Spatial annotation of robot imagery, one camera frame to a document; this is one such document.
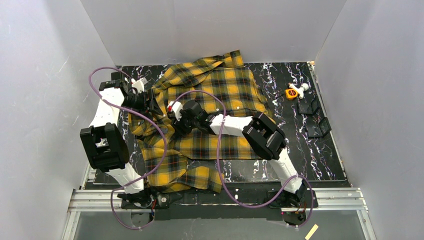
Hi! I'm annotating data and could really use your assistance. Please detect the yellow plaid flannel shirt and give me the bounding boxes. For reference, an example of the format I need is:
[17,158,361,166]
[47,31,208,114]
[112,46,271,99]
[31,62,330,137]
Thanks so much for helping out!
[128,50,273,193]

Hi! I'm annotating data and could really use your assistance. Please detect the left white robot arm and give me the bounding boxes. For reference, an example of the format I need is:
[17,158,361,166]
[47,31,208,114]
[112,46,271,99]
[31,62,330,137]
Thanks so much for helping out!
[80,71,164,194]

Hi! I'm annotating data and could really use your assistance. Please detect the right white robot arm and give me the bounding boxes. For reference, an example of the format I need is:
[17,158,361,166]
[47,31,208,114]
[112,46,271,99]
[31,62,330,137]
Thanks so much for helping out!
[167,100,307,195]

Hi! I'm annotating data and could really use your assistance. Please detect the orange tape measure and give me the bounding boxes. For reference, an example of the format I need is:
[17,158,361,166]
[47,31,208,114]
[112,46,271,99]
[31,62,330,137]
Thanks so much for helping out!
[285,88,299,100]

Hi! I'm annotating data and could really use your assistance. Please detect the black tray upper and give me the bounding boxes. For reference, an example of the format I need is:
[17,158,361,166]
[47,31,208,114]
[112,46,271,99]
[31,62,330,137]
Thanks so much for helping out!
[297,97,321,115]

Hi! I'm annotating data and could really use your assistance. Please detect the black tray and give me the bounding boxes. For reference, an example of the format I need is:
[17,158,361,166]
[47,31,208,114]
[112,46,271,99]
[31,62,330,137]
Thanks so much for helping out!
[305,117,332,139]
[297,97,321,115]

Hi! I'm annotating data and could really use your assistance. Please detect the black tray lower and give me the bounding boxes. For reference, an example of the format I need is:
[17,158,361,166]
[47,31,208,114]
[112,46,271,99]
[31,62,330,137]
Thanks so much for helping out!
[305,117,332,139]

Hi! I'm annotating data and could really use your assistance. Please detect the tan tape strip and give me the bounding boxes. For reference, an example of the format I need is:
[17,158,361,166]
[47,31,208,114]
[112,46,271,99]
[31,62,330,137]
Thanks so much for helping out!
[304,224,319,240]

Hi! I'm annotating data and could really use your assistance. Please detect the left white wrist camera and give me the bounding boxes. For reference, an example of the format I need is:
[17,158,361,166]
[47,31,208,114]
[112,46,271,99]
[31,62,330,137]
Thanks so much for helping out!
[131,77,148,94]

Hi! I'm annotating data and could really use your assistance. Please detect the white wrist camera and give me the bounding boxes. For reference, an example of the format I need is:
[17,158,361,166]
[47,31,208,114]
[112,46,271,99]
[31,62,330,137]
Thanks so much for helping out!
[131,77,148,94]
[167,101,183,121]

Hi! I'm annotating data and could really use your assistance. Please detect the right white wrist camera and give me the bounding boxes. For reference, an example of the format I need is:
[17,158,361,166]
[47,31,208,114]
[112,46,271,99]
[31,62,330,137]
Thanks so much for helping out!
[167,101,183,121]

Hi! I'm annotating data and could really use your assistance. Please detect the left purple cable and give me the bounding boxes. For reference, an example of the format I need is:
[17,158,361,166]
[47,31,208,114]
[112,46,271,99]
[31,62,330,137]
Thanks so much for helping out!
[88,67,169,231]

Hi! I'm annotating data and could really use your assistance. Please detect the purple cable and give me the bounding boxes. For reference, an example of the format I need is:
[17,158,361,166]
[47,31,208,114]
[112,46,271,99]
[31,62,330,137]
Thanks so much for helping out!
[167,90,315,229]
[88,67,169,231]

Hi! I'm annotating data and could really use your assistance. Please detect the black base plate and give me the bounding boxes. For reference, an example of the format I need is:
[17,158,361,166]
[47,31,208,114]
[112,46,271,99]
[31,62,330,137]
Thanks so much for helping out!
[117,183,319,225]

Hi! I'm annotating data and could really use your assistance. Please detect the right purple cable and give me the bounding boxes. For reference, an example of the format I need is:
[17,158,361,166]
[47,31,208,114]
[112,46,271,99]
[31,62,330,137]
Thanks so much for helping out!
[167,90,315,229]

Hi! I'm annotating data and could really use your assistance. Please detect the aluminium frame rail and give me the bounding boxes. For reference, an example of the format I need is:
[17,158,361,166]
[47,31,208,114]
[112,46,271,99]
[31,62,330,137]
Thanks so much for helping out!
[62,187,376,240]

